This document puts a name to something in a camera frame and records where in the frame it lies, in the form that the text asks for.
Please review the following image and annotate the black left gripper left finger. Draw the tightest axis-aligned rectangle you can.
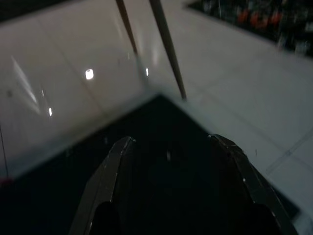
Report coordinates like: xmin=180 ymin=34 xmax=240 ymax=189
xmin=68 ymin=136 xmax=137 ymax=235

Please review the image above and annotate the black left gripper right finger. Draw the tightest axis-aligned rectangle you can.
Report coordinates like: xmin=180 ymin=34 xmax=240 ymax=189
xmin=208 ymin=133 xmax=299 ymax=235

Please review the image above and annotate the small black floor mat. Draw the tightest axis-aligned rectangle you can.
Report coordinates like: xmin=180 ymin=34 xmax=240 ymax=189
xmin=0 ymin=94 xmax=302 ymax=235

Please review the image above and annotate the white chair with wooden legs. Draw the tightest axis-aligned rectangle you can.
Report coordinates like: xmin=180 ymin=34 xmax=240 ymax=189
xmin=115 ymin=0 xmax=188 ymax=100

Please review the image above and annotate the dark cluttered rack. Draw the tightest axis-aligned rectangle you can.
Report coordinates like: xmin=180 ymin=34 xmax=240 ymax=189
xmin=185 ymin=0 xmax=313 ymax=57

